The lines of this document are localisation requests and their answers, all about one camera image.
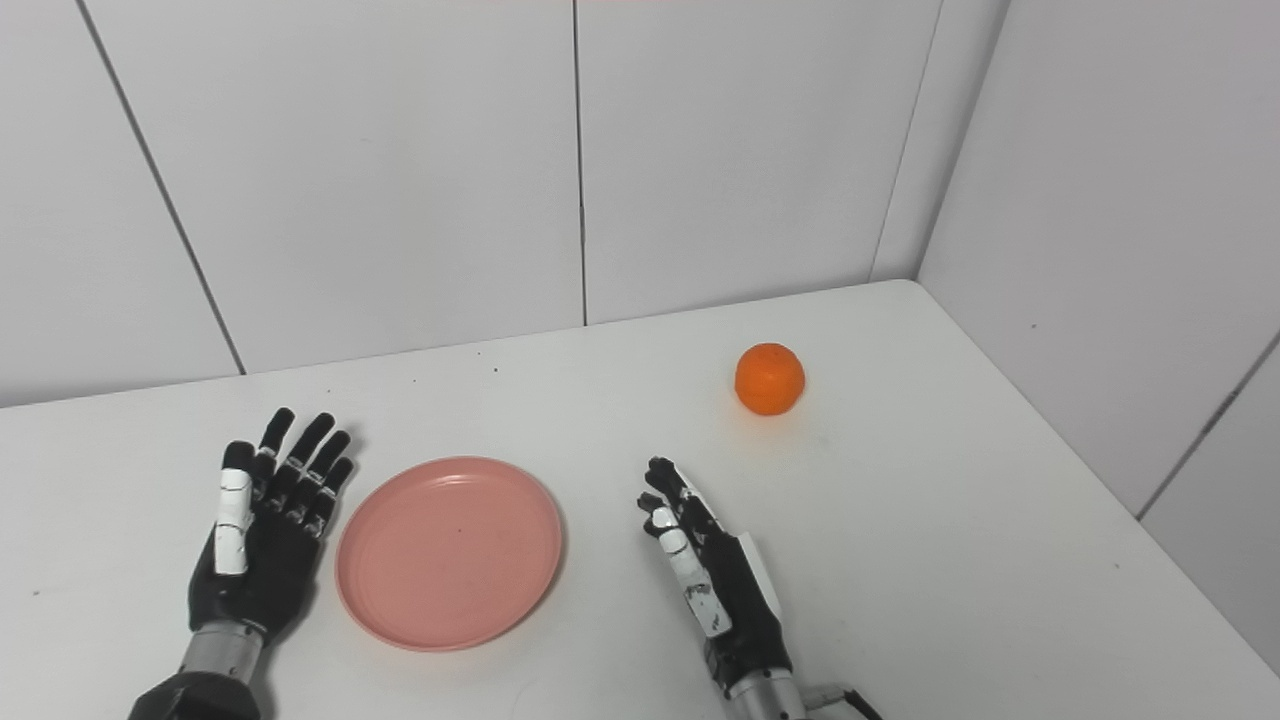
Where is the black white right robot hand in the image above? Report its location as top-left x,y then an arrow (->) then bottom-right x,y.
637,457 -> 793,696

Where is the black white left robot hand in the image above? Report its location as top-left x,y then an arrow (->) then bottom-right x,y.
187,407 -> 356,644

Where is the pink round plate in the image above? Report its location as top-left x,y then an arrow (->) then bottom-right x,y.
335,457 -> 565,653

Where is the orange fruit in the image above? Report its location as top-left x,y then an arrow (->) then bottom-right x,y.
734,343 -> 807,417

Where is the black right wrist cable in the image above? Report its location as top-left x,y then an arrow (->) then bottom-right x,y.
800,685 -> 883,720

